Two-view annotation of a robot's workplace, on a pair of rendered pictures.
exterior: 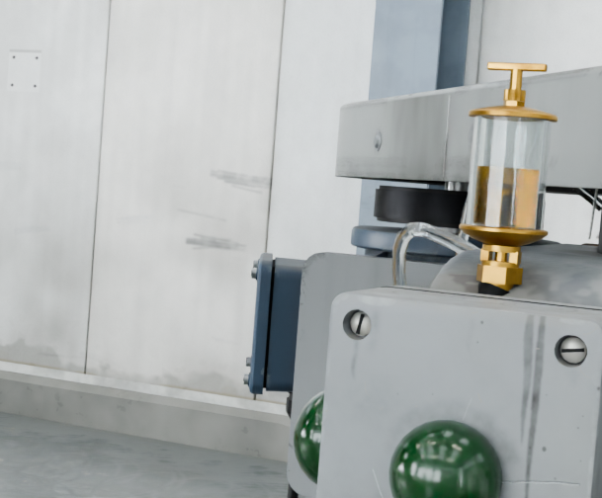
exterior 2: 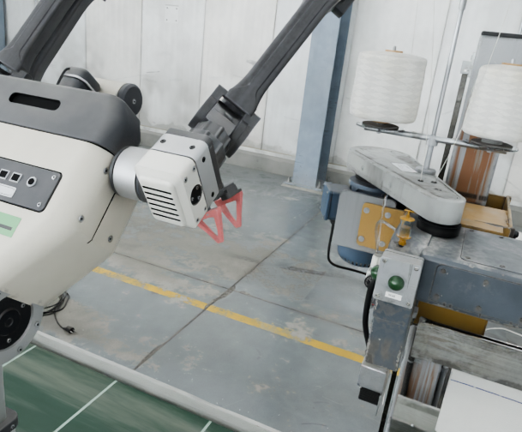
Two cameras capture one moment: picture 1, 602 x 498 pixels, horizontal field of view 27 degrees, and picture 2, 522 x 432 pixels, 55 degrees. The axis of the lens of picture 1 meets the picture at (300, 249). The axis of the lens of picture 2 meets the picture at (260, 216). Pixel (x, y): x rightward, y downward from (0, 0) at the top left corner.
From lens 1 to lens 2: 0.66 m
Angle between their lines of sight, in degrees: 17
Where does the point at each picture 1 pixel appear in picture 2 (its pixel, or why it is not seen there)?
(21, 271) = (171, 96)
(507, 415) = (405, 276)
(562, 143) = (411, 201)
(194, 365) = not seen: hidden behind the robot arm
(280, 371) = (332, 215)
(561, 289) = (412, 246)
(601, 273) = (418, 243)
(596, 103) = (419, 197)
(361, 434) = (383, 275)
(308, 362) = (339, 214)
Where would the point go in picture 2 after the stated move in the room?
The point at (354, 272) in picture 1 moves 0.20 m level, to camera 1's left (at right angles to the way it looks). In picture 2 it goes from (352, 195) to (280, 188)
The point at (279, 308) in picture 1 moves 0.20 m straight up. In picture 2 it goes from (333, 201) to (344, 131)
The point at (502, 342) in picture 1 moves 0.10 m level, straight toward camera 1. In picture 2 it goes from (406, 266) to (411, 291)
